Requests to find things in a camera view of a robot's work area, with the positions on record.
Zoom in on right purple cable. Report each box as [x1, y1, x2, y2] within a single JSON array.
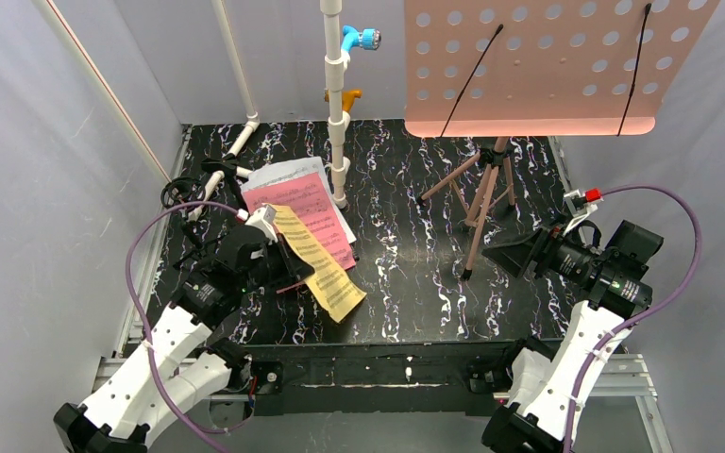
[[561, 184, 703, 453]]

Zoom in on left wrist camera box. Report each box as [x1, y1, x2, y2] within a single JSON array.
[[236, 204, 278, 243]]

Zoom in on white PVC pipe frame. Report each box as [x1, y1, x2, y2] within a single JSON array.
[[32, 0, 352, 223]]

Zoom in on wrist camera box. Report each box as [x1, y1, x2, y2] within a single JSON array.
[[236, 204, 278, 243], [564, 188, 603, 235]]

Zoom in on white sheet music page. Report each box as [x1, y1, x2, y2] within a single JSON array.
[[241, 157, 357, 244]]

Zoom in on blue clip on pipe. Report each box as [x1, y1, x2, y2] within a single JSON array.
[[341, 25, 381, 52]]

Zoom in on pink sheet music page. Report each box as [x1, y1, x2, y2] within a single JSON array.
[[242, 172, 355, 283]]

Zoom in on yellow sheet music page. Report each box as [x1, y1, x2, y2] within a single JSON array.
[[271, 205, 366, 323]]

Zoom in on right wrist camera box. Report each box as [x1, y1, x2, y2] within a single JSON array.
[[564, 188, 603, 235]]

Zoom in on pink music stand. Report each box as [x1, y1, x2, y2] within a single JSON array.
[[402, 0, 721, 280]]

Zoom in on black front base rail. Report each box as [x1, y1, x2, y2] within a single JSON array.
[[212, 336, 562, 416]]

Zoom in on orange clip on pipe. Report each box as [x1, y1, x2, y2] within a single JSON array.
[[341, 90, 363, 113]]

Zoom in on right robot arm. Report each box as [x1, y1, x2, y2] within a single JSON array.
[[481, 218, 664, 452]]

